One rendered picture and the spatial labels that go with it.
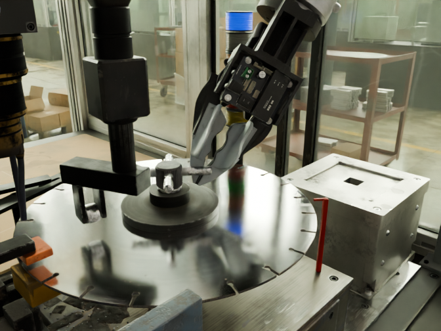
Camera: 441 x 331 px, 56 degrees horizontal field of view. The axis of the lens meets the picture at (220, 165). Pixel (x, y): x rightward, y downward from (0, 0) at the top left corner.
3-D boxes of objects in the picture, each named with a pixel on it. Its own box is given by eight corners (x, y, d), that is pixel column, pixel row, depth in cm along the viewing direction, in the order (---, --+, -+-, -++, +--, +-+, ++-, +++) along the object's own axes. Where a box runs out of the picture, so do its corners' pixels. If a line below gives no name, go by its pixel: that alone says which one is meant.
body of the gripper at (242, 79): (209, 96, 39) (270, -20, 38) (203, 96, 48) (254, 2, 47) (276, 134, 41) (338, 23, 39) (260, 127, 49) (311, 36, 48)
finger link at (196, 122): (180, 128, 46) (218, 57, 45) (180, 127, 47) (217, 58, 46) (218, 148, 47) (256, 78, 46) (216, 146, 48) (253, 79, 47)
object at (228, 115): (236, 119, 77) (237, 104, 76) (255, 124, 74) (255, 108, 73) (220, 124, 74) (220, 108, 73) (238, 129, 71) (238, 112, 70)
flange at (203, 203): (197, 240, 41) (197, 218, 40) (101, 223, 44) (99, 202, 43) (230, 195, 51) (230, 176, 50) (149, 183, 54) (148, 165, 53)
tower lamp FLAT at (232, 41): (237, 48, 72) (237, 31, 71) (257, 50, 69) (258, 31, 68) (220, 50, 69) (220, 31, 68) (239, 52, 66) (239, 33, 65)
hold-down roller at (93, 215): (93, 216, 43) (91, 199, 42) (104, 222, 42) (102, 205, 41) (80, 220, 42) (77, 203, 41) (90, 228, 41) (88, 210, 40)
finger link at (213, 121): (170, 179, 42) (214, 99, 41) (172, 169, 48) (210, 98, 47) (197, 193, 43) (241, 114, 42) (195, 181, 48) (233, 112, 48)
